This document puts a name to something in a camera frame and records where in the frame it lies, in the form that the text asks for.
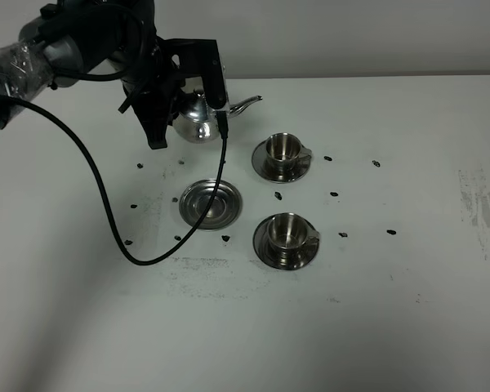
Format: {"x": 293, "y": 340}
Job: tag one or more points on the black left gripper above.
{"x": 152, "y": 87}

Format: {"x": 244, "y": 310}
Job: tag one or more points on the stainless steel teapot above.
{"x": 196, "y": 120}

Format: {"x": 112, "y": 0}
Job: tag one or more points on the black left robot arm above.
{"x": 93, "y": 41}

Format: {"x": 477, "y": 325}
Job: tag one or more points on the far stainless steel saucer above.
{"x": 270, "y": 173}

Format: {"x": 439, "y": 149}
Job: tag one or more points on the stainless steel saucer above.
{"x": 281, "y": 260}
{"x": 270, "y": 173}

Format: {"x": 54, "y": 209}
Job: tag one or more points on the steel saucer under teapot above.
{"x": 224, "y": 210}

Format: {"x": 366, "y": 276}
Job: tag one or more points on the far stainless steel teacup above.
{"x": 284, "y": 150}

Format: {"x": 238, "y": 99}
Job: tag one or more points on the stainless steel teacup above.
{"x": 290, "y": 232}
{"x": 284, "y": 150}

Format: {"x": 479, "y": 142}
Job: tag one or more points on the near stainless steel teacup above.
{"x": 290, "y": 232}

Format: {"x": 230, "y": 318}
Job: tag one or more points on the near stainless steel saucer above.
{"x": 281, "y": 260}

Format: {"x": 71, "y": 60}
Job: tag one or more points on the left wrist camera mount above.
{"x": 199, "y": 58}

